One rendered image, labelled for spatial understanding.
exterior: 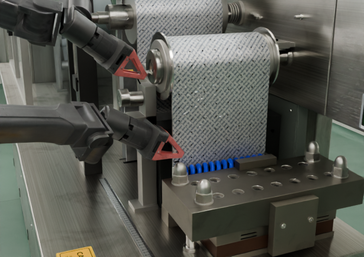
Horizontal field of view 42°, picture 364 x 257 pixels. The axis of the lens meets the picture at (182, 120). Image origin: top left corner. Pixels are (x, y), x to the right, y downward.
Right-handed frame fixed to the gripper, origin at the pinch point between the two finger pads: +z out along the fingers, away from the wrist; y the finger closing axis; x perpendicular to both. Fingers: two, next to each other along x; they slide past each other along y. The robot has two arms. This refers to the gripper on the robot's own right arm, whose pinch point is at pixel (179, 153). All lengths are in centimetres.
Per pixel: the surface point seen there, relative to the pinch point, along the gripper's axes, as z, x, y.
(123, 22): -16.3, 20.3, -28.0
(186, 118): -2.8, 7.6, 0.3
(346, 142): 269, 37, -220
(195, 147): 2.8, 2.7, 0.2
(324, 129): 45, 22, -13
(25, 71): -21, -11, -102
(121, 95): -15.2, 5.2, -7.8
